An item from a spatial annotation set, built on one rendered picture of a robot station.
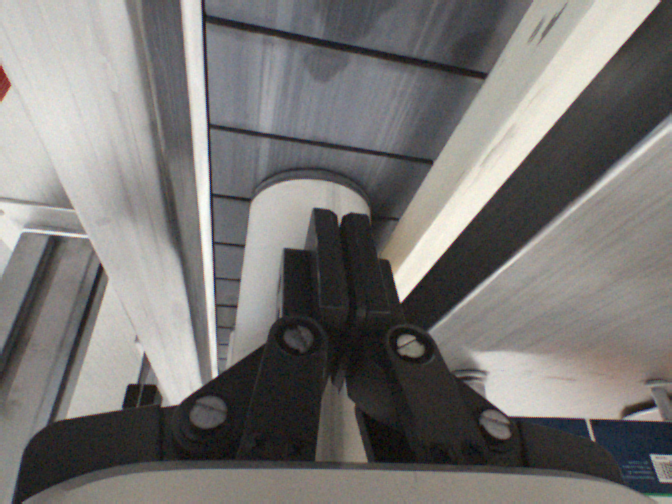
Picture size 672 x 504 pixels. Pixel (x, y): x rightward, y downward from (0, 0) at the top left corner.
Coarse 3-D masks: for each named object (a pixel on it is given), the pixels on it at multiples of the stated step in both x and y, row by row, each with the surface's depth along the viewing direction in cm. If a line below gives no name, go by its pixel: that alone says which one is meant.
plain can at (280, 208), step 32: (256, 192) 17; (288, 192) 16; (320, 192) 16; (352, 192) 17; (256, 224) 16; (288, 224) 15; (256, 256) 15; (256, 288) 15; (256, 320) 14; (320, 416) 12; (352, 416) 12; (320, 448) 12; (352, 448) 12
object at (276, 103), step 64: (256, 0) 11; (320, 0) 11; (384, 0) 11; (448, 0) 11; (512, 0) 11; (256, 64) 13; (320, 64) 13; (384, 64) 13; (448, 64) 13; (256, 128) 15; (320, 128) 15; (384, 128) 15; (448, 128) 15; (384, 192) 18
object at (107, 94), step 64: (0, 0) 3; (64, 0) 3; (128, 0) 3; (64, 64) 3; (128, 64) 3; (64, 128) 4; (128, 128) 4; (128, 192) 5; (192, 192) 6; (128, 256) 6; (192, 256) 7; (192, 320) 8; (192, 384) 12
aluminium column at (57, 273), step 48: (48, 240) 28; (0, 288) 26; (48, 288) 27; (96, 288) 30; (0, 336) 24; (48, 336) 25; (0, 384) 24; (48, 384) 24; (0, 432) 22; (0, 480) 21
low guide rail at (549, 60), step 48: (576, 0) 8; (624, 0) 8; (528, 48) 10; (576, 48) 9; (480, 96) 11; (528, 96) 10; (576, 96) 10; (480, 144) 11; (528, 144) 11; (432, 192) 14; (480, 192) 12; (432, 240) 15
